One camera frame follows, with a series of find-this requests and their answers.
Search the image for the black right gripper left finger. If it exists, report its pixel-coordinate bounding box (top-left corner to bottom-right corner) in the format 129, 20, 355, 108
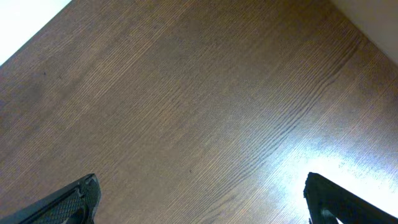
1, 174, 101, 224

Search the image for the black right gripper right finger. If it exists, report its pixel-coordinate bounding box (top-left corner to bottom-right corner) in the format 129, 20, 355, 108
303, 172, 397, 224

